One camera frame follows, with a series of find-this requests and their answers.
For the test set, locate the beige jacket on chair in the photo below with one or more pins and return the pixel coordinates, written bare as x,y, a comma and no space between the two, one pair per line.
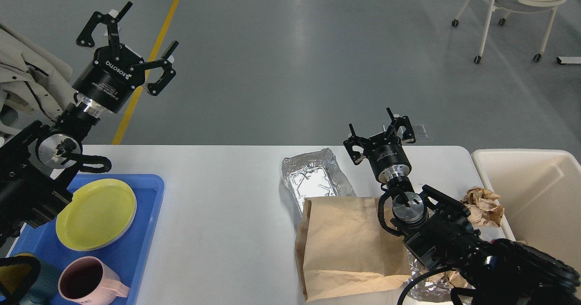
36,81

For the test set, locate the yellow plastic plate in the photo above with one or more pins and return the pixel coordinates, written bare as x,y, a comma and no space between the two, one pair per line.
85,223

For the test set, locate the teal yellow mug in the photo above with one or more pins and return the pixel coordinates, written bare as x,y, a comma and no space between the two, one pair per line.
27,280

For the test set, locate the brown paper bag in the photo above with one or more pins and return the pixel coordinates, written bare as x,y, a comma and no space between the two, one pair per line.
342,250

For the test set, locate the pink mug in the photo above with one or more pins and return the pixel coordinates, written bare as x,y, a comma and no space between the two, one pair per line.
88,281

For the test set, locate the blue plastic tray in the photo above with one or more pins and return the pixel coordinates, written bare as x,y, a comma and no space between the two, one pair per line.
126,256

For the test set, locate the beige plastic bin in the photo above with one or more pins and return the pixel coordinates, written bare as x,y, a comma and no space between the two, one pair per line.
541,194

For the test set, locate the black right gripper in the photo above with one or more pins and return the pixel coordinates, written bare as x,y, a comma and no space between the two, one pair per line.
384,151

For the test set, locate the pale green plate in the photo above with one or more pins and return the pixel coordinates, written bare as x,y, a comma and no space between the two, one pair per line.
124,212

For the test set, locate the crumpled brown paper ball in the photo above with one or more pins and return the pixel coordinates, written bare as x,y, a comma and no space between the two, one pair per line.
484,206

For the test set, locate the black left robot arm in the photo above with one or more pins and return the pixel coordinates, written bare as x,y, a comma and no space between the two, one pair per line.
40,162

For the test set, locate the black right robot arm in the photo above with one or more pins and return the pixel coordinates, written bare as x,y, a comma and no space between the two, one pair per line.
436,231

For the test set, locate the aluminium foil tray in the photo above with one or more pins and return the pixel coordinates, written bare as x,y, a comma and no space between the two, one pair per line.
436,288
314,174

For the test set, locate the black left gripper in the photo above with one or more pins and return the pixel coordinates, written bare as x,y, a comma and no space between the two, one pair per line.
109,80

